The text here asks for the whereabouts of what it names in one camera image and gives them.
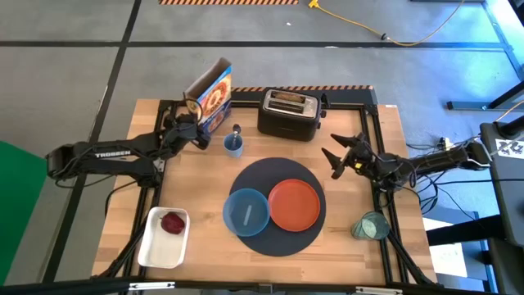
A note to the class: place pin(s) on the black crossbar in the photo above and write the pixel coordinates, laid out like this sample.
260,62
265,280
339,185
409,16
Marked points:
61,287

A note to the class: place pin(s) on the white rectangular tray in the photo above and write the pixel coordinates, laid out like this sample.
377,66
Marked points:
161,250

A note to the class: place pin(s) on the white black marker tag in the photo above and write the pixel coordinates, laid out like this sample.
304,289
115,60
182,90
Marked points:
509,148

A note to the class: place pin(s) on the honey bunches cereal box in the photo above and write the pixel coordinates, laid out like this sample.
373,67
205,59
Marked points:
215,98

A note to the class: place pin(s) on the dark blue metal floor frame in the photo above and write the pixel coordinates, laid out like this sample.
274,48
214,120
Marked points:
466,105

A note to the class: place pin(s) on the silver metal spoon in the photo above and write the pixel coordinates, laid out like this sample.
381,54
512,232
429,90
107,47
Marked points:
236,129

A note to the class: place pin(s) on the green board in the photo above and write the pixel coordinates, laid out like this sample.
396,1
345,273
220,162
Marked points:
20,205

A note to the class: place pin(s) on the orange black hazard floor tape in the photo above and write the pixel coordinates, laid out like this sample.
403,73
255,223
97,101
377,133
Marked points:
225,2

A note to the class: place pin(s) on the green glass cup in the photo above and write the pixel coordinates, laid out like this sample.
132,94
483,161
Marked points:
370,226

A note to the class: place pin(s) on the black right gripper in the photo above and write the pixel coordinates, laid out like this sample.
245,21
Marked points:
358,155

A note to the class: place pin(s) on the black two-slot toaster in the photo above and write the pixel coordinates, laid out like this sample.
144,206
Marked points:
286,123

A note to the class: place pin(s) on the orange plate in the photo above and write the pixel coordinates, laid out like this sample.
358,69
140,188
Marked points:
294,205

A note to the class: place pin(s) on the black aluminium table frame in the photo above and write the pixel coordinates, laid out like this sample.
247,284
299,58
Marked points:
370,110

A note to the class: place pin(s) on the small blue plastic cup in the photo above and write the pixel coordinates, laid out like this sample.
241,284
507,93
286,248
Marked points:
238,152

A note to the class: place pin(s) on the dark round woven placemat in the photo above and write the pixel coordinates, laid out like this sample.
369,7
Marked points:
270,172

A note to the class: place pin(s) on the black cart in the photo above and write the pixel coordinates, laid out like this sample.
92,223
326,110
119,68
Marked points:
507,184

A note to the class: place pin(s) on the blue bowl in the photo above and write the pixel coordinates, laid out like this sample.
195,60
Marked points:
235,213

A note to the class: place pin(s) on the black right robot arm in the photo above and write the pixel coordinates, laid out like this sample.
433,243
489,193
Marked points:
430,160

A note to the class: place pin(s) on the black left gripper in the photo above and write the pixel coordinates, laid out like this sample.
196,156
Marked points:
182,131

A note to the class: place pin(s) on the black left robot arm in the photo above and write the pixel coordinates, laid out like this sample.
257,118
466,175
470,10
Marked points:
106,155

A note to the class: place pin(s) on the dark red apple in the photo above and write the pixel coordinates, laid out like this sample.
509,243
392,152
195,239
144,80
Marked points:
173,223

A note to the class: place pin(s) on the white power strip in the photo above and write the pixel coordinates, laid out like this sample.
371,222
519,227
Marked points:
447,144

